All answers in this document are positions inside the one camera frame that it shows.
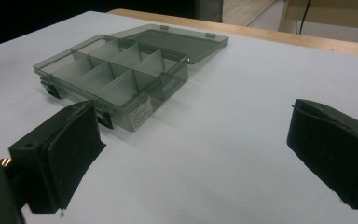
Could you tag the dark green cabinet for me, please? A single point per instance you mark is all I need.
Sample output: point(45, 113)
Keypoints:
point(209, 9)

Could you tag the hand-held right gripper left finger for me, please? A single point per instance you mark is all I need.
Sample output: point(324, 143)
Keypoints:
point(65, 155)

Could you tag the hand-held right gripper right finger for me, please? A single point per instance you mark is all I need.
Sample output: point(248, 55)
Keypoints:
point(332, 152)

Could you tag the black curtain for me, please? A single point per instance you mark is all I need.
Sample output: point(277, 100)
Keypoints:
point(43, 15)

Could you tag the light wooden cabinet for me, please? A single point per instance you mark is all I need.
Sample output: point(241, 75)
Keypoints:
point(338, 12)

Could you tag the transparent grey compartment storage box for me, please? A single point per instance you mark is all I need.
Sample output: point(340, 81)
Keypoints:
point(118, 71)

